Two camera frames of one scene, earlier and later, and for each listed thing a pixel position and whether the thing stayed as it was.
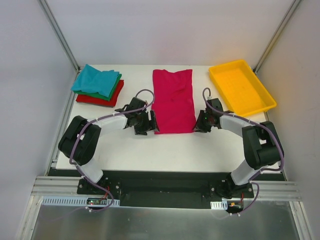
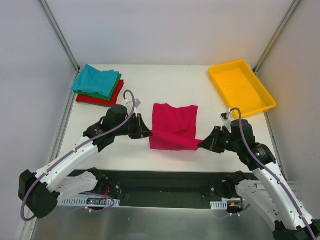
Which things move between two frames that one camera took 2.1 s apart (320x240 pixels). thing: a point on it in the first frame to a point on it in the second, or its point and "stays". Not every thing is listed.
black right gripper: (201, 122) to (219, 139)
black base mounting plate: (166, 188) stays
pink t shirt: (173, 101) to (174, 128)
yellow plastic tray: (241, 88) stays
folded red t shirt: (98, 101) stays
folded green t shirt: (97, 94) stays
